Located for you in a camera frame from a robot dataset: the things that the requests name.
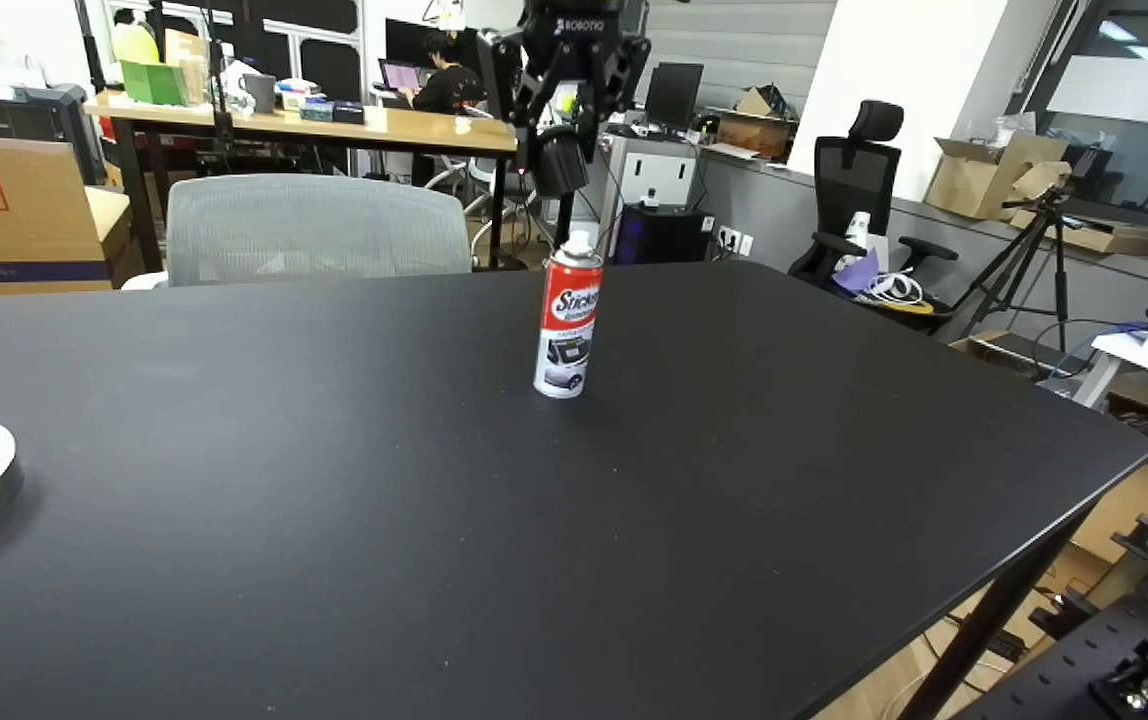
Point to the cardboard box with label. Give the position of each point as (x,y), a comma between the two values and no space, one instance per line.
(59,235)

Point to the grey mesh office chair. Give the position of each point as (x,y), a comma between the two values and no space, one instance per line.
(291,224)

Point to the black camera tripod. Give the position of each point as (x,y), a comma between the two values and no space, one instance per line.
(1005,275)

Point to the person in black clothes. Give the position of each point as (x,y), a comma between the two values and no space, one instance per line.
(454,85)

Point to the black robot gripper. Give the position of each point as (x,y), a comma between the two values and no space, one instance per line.
(583,66)

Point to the green storage bin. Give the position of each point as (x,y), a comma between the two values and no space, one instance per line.
(152,83)

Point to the long wooden desk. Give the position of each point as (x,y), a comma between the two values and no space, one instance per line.
(391,129)

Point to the open cardboard box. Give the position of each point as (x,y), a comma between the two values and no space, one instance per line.
(978,179)

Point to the black office chair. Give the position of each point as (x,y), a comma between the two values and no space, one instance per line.
(852,200)

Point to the red white spray can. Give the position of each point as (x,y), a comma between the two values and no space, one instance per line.
(571,304)

